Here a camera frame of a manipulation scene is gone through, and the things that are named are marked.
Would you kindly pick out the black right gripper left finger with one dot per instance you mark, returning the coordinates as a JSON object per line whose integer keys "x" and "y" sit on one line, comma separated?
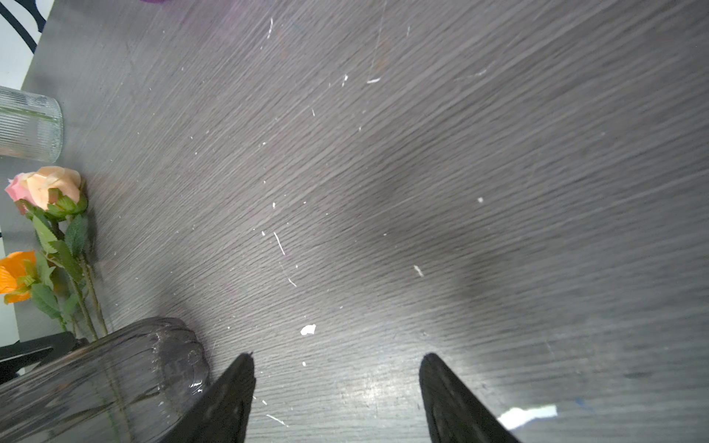
{"x": 221, "y": 414}

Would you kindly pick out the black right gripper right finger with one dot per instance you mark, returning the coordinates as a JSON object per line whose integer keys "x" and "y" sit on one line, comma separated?
{"x": 453, "y": 412}

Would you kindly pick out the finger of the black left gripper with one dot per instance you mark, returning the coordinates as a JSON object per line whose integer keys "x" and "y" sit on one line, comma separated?
{"x": 39, "y": 351}

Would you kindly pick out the smoky pink glass vase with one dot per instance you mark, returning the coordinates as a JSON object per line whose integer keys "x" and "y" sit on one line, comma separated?
{"x": 133, "y": 385}

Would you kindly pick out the small pink artificial rose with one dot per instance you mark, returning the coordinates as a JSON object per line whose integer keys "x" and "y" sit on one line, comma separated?
{"x": 16, "y": 192}

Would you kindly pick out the peach artificial rose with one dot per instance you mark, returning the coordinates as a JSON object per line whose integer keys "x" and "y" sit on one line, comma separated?
{"x": 64, "y": 288}

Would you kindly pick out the clear ribbed glass vase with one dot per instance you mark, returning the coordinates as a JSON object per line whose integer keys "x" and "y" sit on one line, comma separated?
{"x": 32, "y": 126}

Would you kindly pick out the orange artificial rose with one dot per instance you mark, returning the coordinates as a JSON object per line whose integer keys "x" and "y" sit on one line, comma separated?
{"x": 28, "y": 276}

